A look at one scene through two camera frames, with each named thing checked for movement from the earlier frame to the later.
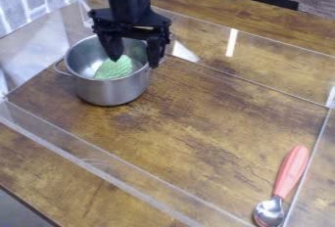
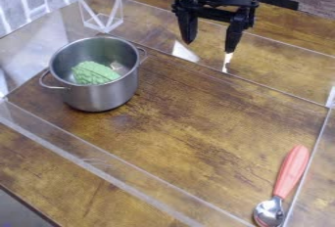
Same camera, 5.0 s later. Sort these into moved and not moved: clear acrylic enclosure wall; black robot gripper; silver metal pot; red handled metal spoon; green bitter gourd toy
Moved: green bitter gourd toy; black robot gripper; silver metal pot
Not moved: clear acrylic enclosure wall; red handled metal spoon
